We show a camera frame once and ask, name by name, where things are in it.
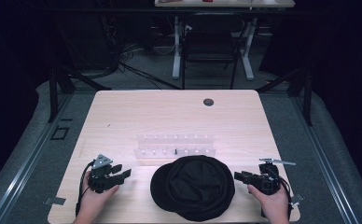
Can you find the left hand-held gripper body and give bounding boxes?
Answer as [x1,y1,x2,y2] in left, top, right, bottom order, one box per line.
[88,153,123,194]

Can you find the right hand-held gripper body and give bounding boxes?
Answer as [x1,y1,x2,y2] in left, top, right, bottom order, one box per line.
[247,157,297,196]

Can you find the black hat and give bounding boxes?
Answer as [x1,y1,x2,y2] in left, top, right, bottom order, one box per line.
[149,154,236,223]

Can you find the person's left hand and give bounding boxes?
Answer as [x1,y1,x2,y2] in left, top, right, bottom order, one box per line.
[73,170,121,224]

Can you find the person's right hand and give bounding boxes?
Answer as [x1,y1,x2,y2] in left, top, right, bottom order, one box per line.
[247,184,291,224]

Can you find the grey tape strip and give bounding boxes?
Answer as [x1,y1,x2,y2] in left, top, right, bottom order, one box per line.
[43,196,67,206]
[290,192,305,207]

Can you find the clear acrylic rack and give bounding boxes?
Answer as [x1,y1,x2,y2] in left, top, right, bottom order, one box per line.
[133,133,217,166]

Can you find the black metal stand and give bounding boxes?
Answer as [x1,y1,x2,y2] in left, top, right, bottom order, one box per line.
[47,59,112,124]
[256,63,313,127]

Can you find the black chair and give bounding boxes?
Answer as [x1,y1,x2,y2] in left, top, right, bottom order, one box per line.
[181,12,246,91]

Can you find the white-legged desk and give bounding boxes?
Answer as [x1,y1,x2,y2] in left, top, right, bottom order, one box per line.
[154,0,296,81]

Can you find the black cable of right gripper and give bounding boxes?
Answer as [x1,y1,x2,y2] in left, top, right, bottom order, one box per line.
[271,166,295,218]

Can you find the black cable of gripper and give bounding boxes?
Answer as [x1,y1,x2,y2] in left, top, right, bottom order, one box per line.
[271,166,295,218]
[75,161,95,217]

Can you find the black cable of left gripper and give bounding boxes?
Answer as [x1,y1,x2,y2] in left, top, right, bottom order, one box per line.
[75,161,95,217]

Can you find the black floor cables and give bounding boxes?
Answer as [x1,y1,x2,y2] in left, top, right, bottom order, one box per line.
[101,15,183,91]

